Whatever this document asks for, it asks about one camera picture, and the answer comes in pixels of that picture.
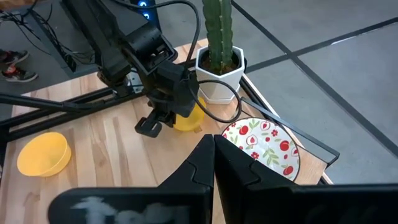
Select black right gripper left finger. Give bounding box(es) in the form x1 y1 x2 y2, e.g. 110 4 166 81
48 134 215 224

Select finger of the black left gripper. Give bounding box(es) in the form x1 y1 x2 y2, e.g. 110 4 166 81
134 116 163 138

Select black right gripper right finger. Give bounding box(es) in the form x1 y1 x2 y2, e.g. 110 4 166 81
215 134 398 224

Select yellow plastic bowl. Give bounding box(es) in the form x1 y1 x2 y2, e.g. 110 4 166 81
17 131 72 177
173 96 206 133

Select white patterned plate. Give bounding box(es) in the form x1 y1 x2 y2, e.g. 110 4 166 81
221 117 301 182

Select white hexagonal plant pot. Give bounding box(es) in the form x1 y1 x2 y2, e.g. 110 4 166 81
195 45 246 105

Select tall green cactus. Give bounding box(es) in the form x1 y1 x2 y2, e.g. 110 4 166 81
201 0 234 75

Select black control box blue lights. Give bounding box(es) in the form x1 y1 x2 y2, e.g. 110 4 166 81
129 0 161 30

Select person's shoe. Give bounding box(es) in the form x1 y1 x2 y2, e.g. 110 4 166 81
0 49 30 65
1 64 39 83

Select black table frame rails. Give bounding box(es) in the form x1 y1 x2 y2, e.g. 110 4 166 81
0 57 249 142

